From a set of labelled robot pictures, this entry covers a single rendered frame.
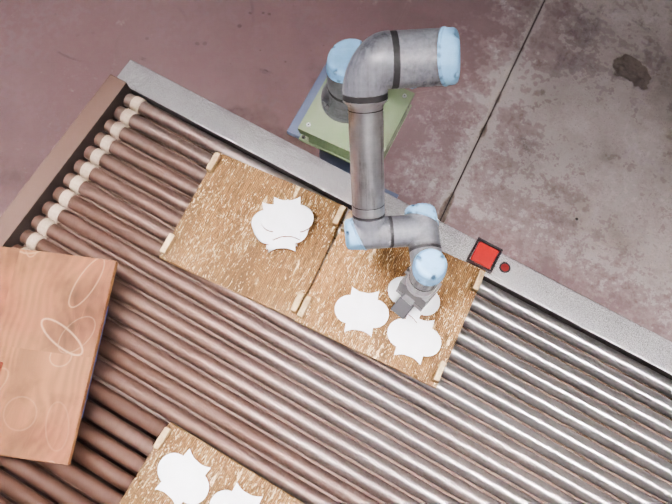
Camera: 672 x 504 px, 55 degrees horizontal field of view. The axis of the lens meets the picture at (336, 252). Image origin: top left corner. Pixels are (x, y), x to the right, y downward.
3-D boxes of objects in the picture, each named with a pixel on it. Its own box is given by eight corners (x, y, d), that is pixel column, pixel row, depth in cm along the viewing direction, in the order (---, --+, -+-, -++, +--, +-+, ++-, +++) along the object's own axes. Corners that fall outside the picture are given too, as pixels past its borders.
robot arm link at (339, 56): (324, 64, 182) (324, 35, 169) (372, 62, 183) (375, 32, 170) (327, 102, 179) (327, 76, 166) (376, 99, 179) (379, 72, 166)
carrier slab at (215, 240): (218, 154, 188) (218, 151, 186) (347, 209, 183) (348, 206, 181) (160, 259, 178) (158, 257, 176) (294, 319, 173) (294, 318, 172)
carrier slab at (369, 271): (350, 211, 183) (350, 209, 181) (484, 272, 178) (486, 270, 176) (294, 321, 173) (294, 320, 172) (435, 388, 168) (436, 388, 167)
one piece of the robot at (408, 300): (386, 291, 154) (380, 306, 170) (415, 315, 153) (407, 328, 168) (417, 255, 157) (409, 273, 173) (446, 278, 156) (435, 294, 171)
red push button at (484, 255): (478, 242, 181) (479, 240, 180) (497, 252, 180) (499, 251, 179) (469, 260, 179) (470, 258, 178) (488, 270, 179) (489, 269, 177)
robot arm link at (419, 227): (390, 203, 149) (395, 248, 146) (439, 200, 149) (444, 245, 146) (387, 215, 157) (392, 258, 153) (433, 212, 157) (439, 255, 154)
